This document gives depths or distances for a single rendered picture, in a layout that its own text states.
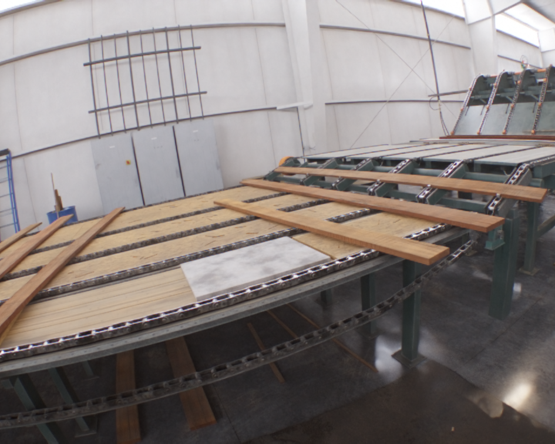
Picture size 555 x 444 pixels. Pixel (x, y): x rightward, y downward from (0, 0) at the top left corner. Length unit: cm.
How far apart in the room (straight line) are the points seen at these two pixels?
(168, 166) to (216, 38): 313
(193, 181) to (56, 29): 456
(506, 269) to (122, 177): 606
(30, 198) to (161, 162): 299
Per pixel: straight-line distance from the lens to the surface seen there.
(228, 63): 777
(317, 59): 751
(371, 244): 151
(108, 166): 658
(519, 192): 227
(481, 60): 1354
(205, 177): 670
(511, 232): 236
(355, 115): 907
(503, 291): 252
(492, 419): 187
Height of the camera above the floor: 137
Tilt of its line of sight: 14 degrees down
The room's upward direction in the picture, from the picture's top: 8 degrees counter-clockwise
